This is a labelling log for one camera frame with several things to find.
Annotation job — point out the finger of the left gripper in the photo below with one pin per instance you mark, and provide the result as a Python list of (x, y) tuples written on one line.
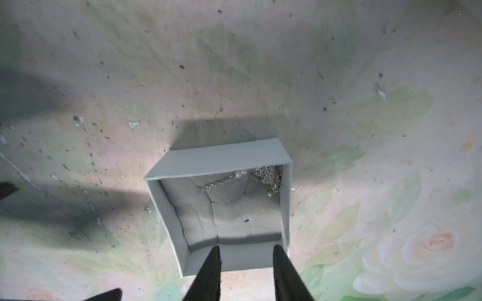
[(112, 295), (7, 189)]

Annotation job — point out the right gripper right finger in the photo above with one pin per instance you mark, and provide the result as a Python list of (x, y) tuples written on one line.
[(288, 283)]

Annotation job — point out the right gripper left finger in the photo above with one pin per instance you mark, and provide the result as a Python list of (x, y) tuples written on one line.
[(207, 284)]

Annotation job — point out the white jewelry box base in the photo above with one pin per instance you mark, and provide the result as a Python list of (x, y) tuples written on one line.
[(216, 160)]

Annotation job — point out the grey foam box insert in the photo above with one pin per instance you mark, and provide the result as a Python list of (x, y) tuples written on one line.
[(235, 208)]

